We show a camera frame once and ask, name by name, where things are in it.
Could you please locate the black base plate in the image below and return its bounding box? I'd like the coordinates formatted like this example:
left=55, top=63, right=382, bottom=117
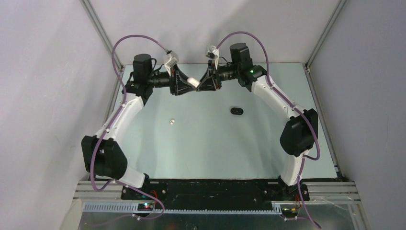
left=121, top=178, right=310, bottom=210

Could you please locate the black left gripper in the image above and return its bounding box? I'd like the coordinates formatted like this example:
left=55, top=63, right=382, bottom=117
left=147, top=64, right=196, bottom=96

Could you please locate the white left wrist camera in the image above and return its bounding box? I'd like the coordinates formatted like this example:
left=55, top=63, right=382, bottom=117
left=163, top=50, right=179, bottom=76

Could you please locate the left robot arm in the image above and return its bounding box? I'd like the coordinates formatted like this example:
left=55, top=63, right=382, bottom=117
left=81, top=51, right=200, bottom=200

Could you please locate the black earbud charging case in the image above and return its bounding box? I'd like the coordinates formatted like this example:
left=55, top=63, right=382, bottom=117
left=230, top=107, right=244, bottom=115

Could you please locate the aluminium front frame rail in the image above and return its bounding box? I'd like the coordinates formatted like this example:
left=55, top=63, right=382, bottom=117
left=73, top=181, right=361, bottom=204

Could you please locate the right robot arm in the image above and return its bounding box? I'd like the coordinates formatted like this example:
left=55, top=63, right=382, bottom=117
left=197, top=43, right=318, bottom=200

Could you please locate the grey slotted cable duct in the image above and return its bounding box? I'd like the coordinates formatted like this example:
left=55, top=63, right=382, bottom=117
left=83, top=202, right=282, bottom=215

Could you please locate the white earbud charging case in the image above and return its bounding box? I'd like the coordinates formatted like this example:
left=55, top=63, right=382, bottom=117
left=187, top=78, right=200, bottom=88

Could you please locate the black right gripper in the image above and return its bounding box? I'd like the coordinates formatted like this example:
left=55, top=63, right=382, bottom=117
left=197, top=59, right=240, bottom=92

